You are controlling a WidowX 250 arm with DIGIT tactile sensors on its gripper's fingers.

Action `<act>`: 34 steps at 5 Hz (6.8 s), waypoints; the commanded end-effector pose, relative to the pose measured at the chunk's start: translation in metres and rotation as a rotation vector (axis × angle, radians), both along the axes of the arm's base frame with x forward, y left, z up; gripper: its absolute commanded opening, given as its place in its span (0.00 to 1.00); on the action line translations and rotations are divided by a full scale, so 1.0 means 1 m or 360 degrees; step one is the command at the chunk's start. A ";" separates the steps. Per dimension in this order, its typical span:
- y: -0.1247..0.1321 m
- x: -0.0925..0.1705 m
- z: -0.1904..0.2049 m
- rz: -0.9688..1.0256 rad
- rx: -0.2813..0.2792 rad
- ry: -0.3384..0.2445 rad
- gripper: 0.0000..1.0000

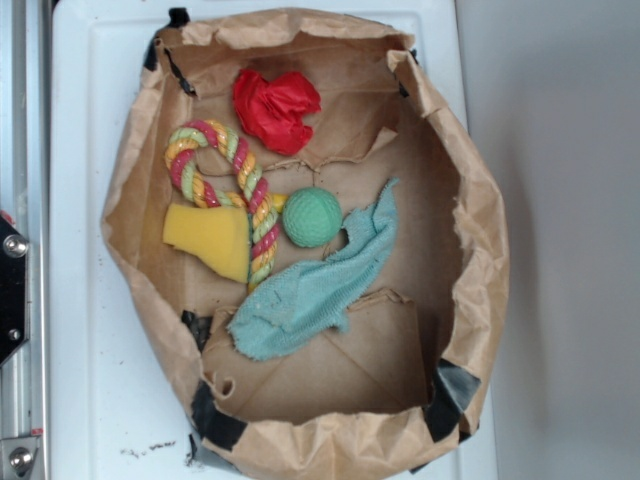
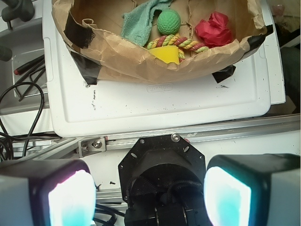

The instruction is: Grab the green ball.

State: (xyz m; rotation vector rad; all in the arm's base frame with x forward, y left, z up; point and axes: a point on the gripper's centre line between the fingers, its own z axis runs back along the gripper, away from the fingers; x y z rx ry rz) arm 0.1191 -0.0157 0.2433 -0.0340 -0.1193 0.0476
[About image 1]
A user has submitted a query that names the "crumpled red paper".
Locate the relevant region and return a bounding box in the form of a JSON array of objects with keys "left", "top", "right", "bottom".
[{"left": 232, "top": 69, "right": 321, "bottom": 156}]

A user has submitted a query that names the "brown paper bag bin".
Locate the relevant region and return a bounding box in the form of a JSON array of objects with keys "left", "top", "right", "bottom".
[{"left": 102, "top": 8, "right": 510, "bottom": 479}]

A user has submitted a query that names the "teal cloth rag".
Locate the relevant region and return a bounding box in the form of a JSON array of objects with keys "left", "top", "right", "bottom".
[{"left": 227, "top": 178, "right": 399, "bottom": 361}]

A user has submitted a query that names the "metal rail frame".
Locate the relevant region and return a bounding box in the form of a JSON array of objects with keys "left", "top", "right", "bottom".
[{"left": 1, "top": 1, "right": 53, "bottom": 479}]

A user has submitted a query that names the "yellow sponge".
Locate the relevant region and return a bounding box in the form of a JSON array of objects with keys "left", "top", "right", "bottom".
[{"left": 162, "top": 204, "right": 251, "bottom": 284}]

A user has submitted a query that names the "green ball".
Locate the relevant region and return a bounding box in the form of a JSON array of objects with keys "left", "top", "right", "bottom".
[{"left": 282, "top": 187, "right": 343, "bottom": 248}]

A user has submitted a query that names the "multicolour rope toy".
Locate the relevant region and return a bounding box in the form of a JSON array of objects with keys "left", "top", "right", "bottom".
[{"left": 164, "top": 119, "right": 286, "bottom": 291}]

